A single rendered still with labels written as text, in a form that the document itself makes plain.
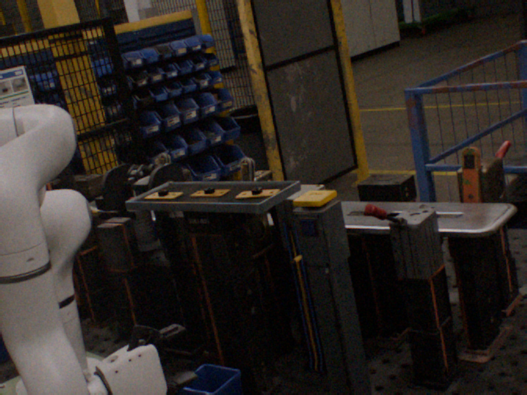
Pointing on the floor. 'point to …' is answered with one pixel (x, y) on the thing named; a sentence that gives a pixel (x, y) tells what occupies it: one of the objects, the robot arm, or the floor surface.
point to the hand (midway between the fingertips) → (183, 353)
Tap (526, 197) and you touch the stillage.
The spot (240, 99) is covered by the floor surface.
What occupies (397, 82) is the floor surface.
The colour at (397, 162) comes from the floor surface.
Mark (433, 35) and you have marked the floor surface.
